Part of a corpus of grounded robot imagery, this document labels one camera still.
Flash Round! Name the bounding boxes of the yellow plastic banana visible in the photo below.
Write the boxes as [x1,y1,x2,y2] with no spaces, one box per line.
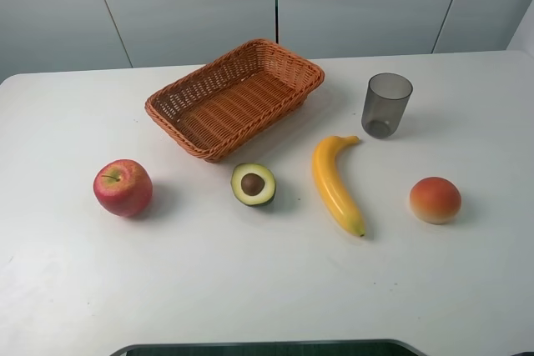
[311,136,366,237]

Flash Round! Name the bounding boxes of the orange peach fruit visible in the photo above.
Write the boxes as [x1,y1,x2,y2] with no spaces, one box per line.
[409,177,462,225]

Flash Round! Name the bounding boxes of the halved avocado with pit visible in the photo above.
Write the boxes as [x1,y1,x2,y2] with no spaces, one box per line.
[230,163,276,207]

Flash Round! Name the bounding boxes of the orange wicker basket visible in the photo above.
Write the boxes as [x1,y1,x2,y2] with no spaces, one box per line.
[145,38,325,163]

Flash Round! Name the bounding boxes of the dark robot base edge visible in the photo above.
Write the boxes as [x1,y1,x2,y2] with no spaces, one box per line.
[113,339,424,356]

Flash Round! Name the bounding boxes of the grey translucent plastic cup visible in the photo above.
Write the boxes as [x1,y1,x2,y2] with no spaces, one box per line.
[361,73,413,139]

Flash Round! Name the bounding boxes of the red apple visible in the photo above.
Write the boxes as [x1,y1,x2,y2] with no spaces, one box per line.
[93,159,153,218]

